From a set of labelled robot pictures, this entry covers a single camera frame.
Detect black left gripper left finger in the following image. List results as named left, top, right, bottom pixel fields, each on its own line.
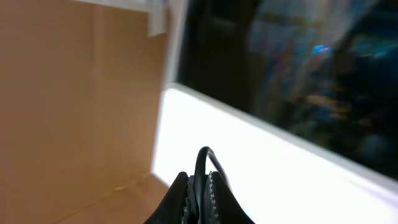
left=144, top=172, right=188, bottom=224

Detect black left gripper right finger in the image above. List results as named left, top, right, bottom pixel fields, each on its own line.
left=207, top=172, right=254, bottom=224

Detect black USB cable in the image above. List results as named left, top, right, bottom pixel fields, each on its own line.
left=193, top=146, right=231, bottom=224

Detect cardboard side panel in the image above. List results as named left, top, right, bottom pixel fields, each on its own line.
left=1, top=0, right=167, bottom=223

